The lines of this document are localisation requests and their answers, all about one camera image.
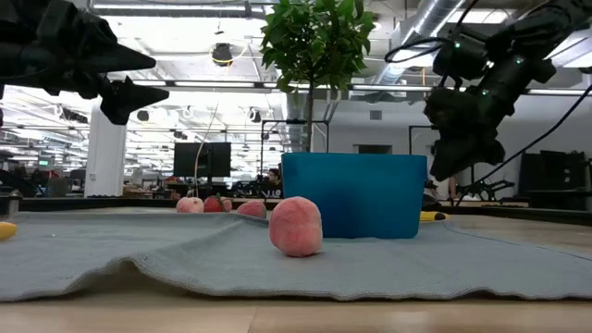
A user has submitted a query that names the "black equipment cabinet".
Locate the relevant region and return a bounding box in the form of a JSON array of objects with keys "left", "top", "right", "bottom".
[{"left": 520, "top": 150, "right": 589, "bottom": 212}]

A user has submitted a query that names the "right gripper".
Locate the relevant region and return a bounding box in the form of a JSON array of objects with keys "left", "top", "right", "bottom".
[{"left": 425, "top": 87, "right": 514, "bottom": 182}]

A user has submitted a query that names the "red toy strawberry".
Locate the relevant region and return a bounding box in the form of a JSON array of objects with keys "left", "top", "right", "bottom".
[{"left": 203, "top": 193, "right": 226, "bottom": 215}]

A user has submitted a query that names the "ceiling light strip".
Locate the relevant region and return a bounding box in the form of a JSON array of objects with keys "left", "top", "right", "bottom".
[{"left": 131, "top": 80, "right": 592, "bottom": 96}]

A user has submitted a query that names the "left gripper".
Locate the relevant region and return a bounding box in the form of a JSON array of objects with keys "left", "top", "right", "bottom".
[{"left": 0, "top": 0, "right": 170, "bottom": 126}]

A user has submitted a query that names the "green potted plant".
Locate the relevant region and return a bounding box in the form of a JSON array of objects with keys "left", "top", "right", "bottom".
[{"left": 259, "top": 0, "right": 378, "bottom": 154}]

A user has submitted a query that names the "silver ceiling duct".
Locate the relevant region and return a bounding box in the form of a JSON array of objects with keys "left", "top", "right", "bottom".
[{"left": 372, "top": 0, "right": 467, "bottom": 87}]

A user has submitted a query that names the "grey cloth mat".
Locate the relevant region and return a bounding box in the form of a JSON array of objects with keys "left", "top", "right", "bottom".
[{"left": 0, "top": 210, "right": 592, "bottom": 302}]

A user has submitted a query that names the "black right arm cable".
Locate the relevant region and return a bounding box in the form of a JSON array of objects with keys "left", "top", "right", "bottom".
[{"left": 455, "top": 85, "right": 592, "bottom": 205}]

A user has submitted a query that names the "black computer monitor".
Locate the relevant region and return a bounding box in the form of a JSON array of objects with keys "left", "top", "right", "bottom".
[{"left": 173, "top": 142, "right": 232, "bottom": 200}]

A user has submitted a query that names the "blue plastic tupperware container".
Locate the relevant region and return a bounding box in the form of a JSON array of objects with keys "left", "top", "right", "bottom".
[{"left": 280, "top": 152, "right": 428, "bottom": 241}]

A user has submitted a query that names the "white round pillar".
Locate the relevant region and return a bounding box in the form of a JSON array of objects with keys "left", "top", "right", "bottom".
[{"left": 84, "top": 99, "right": 128, "bottom": 199}]

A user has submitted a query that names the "black round ceiling device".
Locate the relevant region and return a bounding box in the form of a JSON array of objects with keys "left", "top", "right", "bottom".
[{"left": 211, "top": 42, "right": 234, "bottom": 68}]

